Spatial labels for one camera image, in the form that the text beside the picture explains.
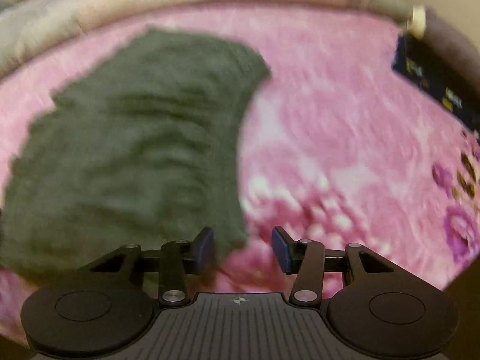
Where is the green knitted garment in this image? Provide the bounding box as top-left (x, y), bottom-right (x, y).
top-left (1, 28), bottom-right (270, 283)

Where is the pink rose pattern blanket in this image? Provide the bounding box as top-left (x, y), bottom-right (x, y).
top-left (0, 1), bottom-right (480, 342)

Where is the dark blue patterned bag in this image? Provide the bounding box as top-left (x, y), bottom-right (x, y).
top-left (392, 34), bottom-right (479, 132)

